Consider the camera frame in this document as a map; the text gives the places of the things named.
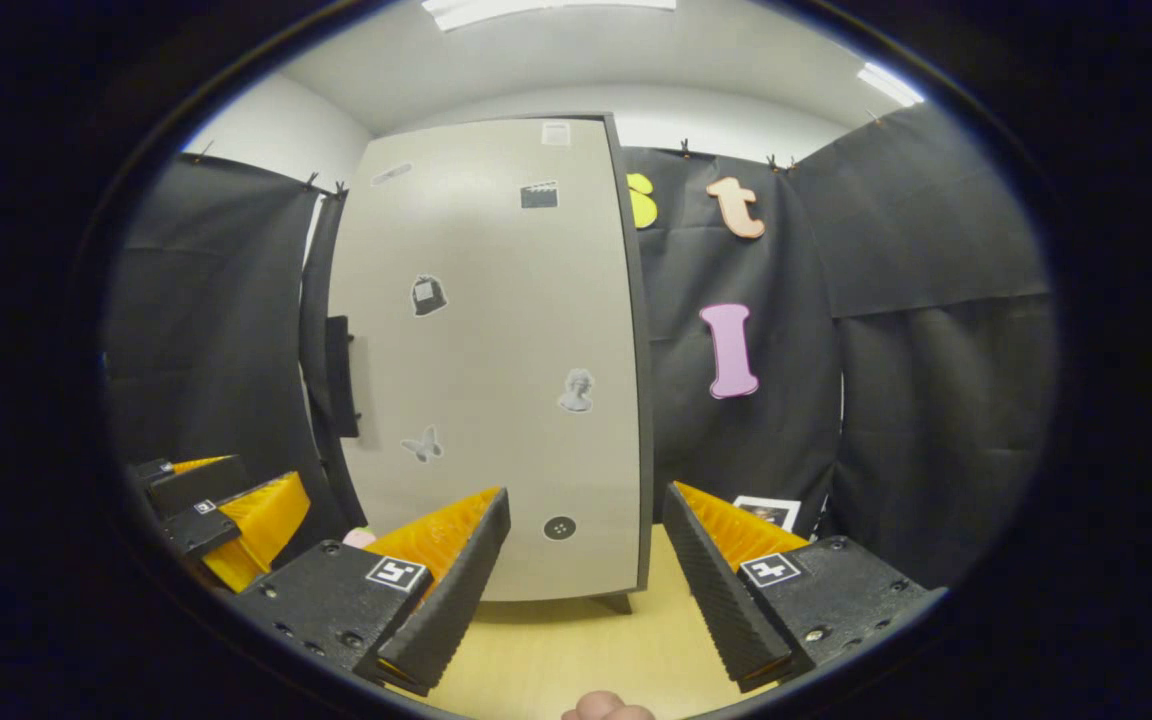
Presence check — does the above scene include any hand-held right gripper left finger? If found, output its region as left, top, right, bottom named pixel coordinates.
left=231, top=487, right=513, bottom=697

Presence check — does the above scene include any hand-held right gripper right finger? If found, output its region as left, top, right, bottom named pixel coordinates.
left=662, top=481, right=948, bottom=694

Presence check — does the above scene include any black door handle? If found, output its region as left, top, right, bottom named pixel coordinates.
left=324, top=315, right=363, bottom=439

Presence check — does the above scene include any grey cabinet door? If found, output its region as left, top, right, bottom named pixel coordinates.
left=328, top=118, right=643, bottom=603

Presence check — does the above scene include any white portrait book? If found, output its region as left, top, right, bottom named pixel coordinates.
left=732, top=494, right=803, bottom=533

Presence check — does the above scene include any black backdrop cloth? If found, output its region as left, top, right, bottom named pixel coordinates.
left=101, top=100, right=1062, bottom=591

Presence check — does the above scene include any ceiling light panel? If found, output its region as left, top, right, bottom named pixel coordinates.
left=422, top=0, right=678, bottom=32
left=856, top=61, right=927, bottom=108

